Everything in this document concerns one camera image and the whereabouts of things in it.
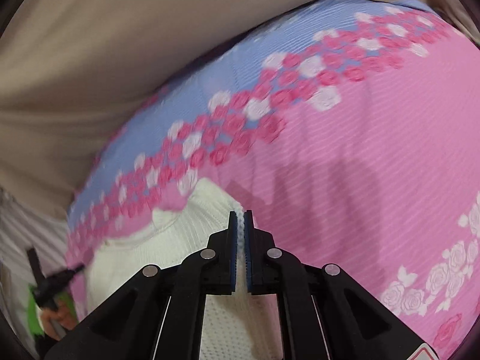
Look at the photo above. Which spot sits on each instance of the white knit sweater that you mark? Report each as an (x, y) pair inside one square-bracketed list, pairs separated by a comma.
[(239, 326)]

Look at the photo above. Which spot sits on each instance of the person's left hand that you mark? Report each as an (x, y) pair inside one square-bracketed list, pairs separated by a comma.
[(51, 320)]

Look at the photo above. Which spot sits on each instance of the green object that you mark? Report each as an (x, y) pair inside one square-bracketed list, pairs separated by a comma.
[(34, 323)]

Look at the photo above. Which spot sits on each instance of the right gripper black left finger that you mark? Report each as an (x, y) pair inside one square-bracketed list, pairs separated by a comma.
[(157, 313)]

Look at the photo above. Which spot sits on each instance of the white striped cloth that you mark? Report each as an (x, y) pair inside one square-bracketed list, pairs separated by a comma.
[(21, 229)]

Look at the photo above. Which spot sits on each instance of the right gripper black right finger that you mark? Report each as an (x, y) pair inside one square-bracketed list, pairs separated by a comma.
[(323, 312)]

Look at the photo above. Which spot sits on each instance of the pink floral quilt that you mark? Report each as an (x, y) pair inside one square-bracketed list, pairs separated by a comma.
[(349, 128)]

